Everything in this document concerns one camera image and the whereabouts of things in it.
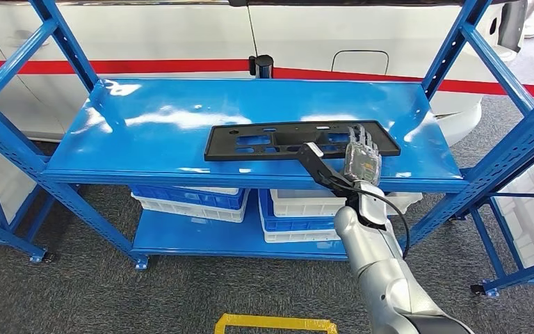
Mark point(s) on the blue metal shelf rack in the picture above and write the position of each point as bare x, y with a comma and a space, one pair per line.
515, 275
156, 120
0, 233

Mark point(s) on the black cylindrical post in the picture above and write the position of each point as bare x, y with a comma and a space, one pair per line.
262, 67

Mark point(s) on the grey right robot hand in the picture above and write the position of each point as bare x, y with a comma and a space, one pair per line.
363, 166

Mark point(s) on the white car red stripe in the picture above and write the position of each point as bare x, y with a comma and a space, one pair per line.
156, 37

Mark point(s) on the black plastic plate bracket part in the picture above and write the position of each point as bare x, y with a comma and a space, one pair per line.
223, 147

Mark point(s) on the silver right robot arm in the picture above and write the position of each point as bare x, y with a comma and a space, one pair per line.
377, 267

